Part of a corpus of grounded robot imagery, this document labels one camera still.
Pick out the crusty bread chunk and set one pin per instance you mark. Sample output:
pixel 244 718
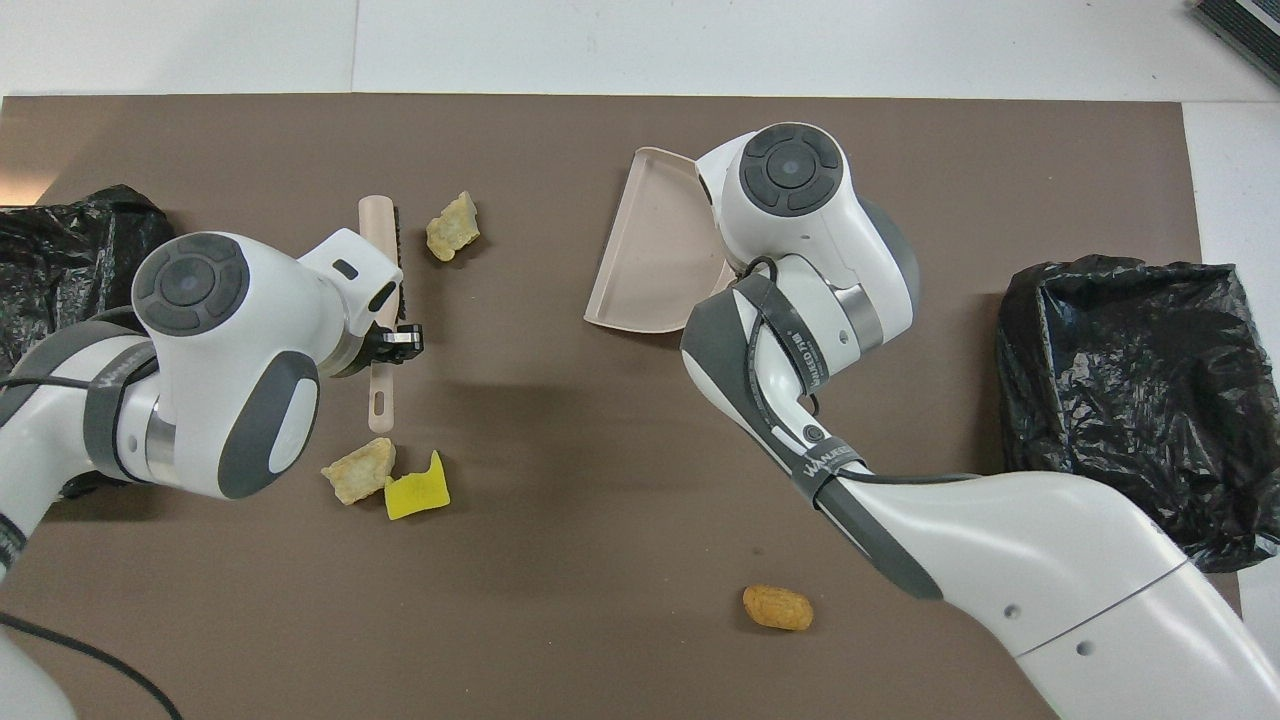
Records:
pixel 453 227
pixel 358 470

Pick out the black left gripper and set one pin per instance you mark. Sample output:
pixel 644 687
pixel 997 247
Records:
pixel 378 348

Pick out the beige hand brush black bristles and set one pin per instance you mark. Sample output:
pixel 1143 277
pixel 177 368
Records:
pixel 383 410

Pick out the dark ribbed device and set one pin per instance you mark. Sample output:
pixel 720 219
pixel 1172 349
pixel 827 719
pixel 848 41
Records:
pixel 1250 25

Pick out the bin wrapped black bag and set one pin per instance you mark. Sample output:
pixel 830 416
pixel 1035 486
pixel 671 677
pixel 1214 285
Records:
pixel 60 250

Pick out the brown nugget toy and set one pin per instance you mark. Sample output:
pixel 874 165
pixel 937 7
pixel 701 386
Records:
pixel 777 607

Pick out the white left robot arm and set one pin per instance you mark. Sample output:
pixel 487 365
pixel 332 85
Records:
pixel 230 330

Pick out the open bin black bag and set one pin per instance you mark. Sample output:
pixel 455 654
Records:
pixel 1130 400

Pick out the notched yellow sponge piece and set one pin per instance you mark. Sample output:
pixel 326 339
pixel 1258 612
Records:
pixel 417 490

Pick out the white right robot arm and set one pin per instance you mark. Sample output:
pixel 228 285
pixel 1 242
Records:
pixel 1050 560

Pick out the beige plastic dustpan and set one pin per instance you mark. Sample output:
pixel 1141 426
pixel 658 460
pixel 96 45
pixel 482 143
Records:
pixel 650 250

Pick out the brown paper table mat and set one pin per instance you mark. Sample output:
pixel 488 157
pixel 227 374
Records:
pixel 560 450

